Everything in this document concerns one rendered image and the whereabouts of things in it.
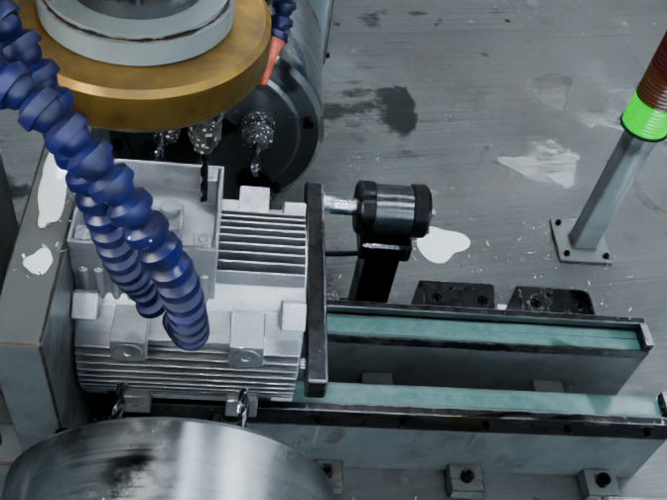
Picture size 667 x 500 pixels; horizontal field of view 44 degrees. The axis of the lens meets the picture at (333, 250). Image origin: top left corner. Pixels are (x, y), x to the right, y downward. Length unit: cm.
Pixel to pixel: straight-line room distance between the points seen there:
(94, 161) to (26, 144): 92
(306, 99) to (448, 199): 42
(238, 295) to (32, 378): 19
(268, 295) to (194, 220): 9
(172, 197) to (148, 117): 24
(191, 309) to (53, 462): 19
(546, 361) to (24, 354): 60
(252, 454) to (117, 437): 9
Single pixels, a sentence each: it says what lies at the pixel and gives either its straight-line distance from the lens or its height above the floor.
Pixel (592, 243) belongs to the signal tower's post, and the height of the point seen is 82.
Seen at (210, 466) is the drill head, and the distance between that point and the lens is 56.
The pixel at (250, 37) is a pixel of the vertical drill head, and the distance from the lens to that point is 57.
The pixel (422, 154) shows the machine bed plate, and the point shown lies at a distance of 132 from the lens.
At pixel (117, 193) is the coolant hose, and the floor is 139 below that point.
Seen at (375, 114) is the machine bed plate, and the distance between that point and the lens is 137.
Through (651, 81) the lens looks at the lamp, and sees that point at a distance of 107.
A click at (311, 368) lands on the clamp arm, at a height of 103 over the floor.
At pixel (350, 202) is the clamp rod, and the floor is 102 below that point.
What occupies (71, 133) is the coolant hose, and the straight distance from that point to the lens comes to 38.
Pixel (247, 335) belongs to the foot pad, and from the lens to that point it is 71.
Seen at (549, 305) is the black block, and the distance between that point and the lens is 109.
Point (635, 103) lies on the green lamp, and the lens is 109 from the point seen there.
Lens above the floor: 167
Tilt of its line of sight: 49 degrees down
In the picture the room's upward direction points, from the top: 11 degrees clockwise
